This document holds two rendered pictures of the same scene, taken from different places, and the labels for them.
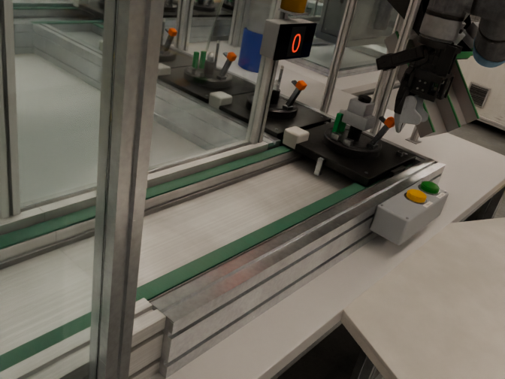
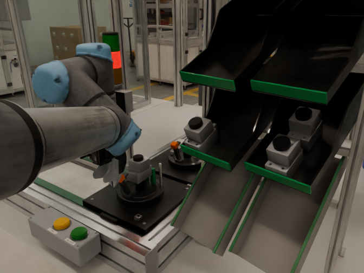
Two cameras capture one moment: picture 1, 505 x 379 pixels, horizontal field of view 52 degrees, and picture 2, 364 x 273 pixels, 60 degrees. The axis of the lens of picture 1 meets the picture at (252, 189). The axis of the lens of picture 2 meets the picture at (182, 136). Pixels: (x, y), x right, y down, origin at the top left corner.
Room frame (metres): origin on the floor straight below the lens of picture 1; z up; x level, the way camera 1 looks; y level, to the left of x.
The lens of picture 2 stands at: (1.28, -1.01, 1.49)
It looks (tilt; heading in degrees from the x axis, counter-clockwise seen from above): 23 degrees down; 89
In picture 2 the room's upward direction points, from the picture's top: 1 degrees counter-clockwise
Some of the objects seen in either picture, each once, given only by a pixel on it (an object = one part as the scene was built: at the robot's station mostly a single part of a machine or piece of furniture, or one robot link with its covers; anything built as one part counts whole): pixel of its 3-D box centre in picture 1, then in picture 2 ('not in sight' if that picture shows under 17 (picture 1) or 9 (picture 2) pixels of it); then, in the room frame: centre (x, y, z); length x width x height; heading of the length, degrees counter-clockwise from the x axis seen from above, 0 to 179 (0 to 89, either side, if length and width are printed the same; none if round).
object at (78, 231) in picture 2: (429, 189); (79, 234); (1.03, -0.38, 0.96); 0.04 x 0.04 x 0.02
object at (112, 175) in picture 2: (415, 114); (111, 175); (1.11, -0.32, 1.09); 0.06 x 0.03 x 0.09; 54
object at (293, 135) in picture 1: (295, 137); not in sight; (1.15, -0.07, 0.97); 0.05 x 0.05 x 0.04; 54
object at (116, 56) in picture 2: not in sight; (112, 59); (1.08, 0.00, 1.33); 0.05 x 0.05 x 0.05
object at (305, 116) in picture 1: (273, 93); (187, 150); (1.32, 0.00, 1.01); 0.24 x 0.24 x 0.13; 54
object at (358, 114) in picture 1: (357, 109); (141, 166); (1.17, -0.20, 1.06); 0.08 x 0.04 x 0.07; 54
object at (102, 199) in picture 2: (349, 150); (141, 196); (1.17, -0.21, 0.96); 0.24 x 0.24 x 0.02; 54
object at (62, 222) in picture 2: (415, 197); (62, 224); (0.97, -0.34, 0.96); 0.04 x 0.04 x 0.02
